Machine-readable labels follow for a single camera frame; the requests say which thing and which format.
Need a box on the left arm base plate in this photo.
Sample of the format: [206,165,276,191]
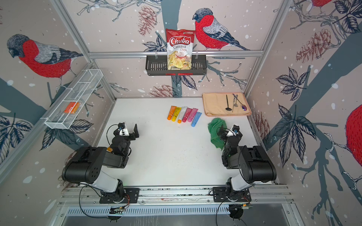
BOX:
[100,187,140,204]

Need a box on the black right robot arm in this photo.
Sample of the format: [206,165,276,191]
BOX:
[217,125,277,193]

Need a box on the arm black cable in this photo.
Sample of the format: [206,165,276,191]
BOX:
[214,127,235,226]
[78,123,119,220]

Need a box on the yellow toothpaste tube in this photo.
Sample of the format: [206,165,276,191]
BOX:
[172,107,182,121]

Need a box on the aluminium front rail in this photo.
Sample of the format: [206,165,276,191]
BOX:
[58,184,295,207]

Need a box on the green microfibre cloth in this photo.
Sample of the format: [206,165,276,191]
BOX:
[207,118,227,150]

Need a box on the black wall basket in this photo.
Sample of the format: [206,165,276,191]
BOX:
[146,55,207,76]

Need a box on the beige cloth mat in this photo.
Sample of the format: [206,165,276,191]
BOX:
[202,92,252,117]

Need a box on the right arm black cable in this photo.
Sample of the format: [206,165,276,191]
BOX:
[214,127,235,226]

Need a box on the white wire shelf basket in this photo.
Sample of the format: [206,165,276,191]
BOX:
[44,69,103,130]

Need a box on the black ladle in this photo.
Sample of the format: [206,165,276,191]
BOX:
[225,95,232,111]

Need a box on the purple spoon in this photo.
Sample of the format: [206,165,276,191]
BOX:
[236,97,247,111]

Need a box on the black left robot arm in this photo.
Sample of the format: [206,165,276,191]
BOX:
[62,122,140,197]

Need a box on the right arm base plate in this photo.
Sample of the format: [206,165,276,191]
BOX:
[210,186,252,202]

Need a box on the light pink toothpaste tube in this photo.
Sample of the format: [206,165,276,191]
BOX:
[188,108,198,122]

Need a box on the white orange-capped toothpaste tube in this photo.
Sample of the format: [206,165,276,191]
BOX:
[177,106,188,123]

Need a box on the red cassava chips bag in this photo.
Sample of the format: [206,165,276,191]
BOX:
[166,29,195,70]

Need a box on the dark pink toothpaste tube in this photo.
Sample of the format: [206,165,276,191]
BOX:
[182,108,192,122]

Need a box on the orange packet in basket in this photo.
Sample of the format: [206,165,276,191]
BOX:
[64,102,81,114]

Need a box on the light blue toothpaste tube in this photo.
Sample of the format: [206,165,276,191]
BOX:
[191,112,202,127]

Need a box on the orange toothpaste tube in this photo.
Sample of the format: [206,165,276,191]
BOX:
[167,106,177,120]

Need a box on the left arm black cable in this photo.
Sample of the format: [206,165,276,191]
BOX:
[78,123,119,220]

